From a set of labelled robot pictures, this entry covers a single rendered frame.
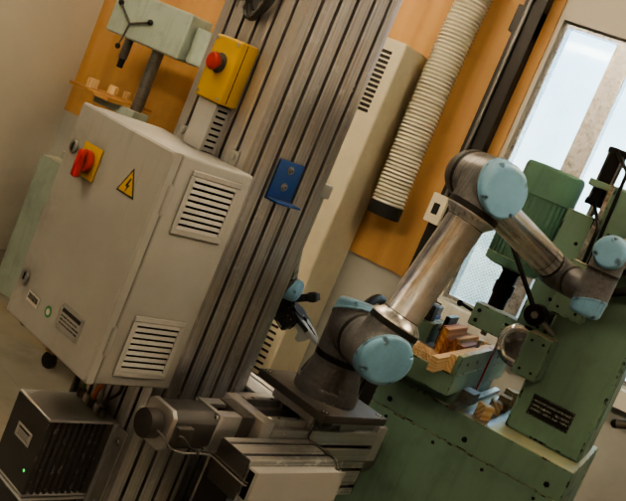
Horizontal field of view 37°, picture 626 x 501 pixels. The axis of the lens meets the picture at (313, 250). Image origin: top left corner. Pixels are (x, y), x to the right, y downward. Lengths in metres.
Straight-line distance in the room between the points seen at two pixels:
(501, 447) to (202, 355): 0.94
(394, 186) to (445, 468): 1.77
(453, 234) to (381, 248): 2.37
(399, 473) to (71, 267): 1.20
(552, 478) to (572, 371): 0.29
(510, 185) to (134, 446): 0.95
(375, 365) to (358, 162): 2.24
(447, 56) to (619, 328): 1.87
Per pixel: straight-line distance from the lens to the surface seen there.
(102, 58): 5.37
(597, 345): 2.64
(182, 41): 4.50
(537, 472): 2.59
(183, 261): 1.83
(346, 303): 2.07
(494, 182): 1.93
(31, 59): 5.22
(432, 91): 4.15
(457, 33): 4.17
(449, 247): 1.95
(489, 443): 2.61
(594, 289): 2.20
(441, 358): 2.46
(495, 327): 2.77
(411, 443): 2.67
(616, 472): 4.07
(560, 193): 2.70
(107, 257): 1.82
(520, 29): 4.18
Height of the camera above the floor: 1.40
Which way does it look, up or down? 8 degrees down
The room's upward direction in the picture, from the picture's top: 23 degrees clockwise
